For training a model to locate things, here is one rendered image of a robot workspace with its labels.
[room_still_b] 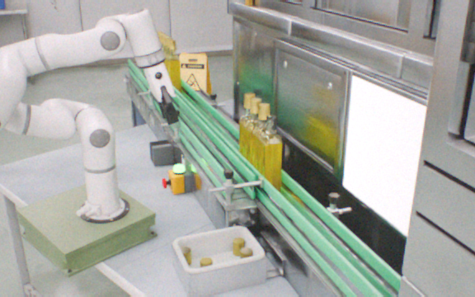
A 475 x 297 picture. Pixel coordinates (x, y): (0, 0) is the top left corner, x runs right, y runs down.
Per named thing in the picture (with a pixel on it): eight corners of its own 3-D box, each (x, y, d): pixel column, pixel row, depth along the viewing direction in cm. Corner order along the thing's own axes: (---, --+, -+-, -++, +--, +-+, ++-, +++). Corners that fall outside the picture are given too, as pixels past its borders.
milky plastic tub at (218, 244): (267, 281, 142) (268, 254, 138) (188, 300, 134) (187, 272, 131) (244, 248, 157) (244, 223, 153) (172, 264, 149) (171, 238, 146)
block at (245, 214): (258, 226, 157) (258, 205, 154) (229, 232, 154) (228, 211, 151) (254, 220, 160) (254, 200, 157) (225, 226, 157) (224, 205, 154)
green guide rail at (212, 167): (232, 203, 156) (232, 179, 153) (229, 203, 156) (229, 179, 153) (130, 72, 307) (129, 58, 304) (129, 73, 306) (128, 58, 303)
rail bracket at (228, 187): (264, 205, 155) (265, 167, 150) (211, 214, 150) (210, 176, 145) (260, 200, 158) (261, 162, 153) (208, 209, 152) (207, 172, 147)
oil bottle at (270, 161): (280, 198, 160) (283, 134, 152) (264, 201, 158) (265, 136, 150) (274, 190, 165) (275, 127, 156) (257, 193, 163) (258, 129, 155)
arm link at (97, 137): (87, 176, 148) (81, 125, 141) (79, 157, 159) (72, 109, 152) (120, 171, 152) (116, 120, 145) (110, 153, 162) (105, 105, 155)
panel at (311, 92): (457, 271, 108) (487, 118, 95) (445, 274, 107) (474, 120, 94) (277, 132, 186) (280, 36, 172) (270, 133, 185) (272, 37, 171)
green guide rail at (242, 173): (255, 199, 159) (255, 175, 155) (251, 199, 158) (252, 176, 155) (143, 71, 309) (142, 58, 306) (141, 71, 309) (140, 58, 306)
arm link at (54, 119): (25, 141, 138) (20, 120, 151) (110, 154, 150) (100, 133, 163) (32, 109, 135) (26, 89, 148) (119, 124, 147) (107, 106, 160)
